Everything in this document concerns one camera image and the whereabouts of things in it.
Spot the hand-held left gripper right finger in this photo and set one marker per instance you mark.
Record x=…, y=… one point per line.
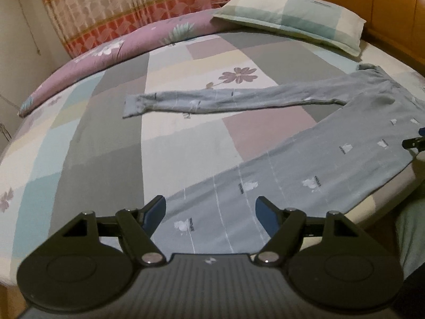
x=267, y=217

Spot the patterned beige red curtain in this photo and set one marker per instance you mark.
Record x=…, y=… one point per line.
x=116, y=3

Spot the checked pillow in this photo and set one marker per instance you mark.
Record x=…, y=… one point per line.
x=292, y=16

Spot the grey printed pants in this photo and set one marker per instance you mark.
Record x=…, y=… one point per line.
x=332, y=149

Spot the person's green trouser leg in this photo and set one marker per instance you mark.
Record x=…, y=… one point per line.
x=411, y=236

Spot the purple floral quilt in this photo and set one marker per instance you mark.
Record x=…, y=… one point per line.
x=116, y=50

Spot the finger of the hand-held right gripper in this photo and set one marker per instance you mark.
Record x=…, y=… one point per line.
x=413, y=143

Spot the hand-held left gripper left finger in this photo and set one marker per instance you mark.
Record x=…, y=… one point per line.
x=154, y=214

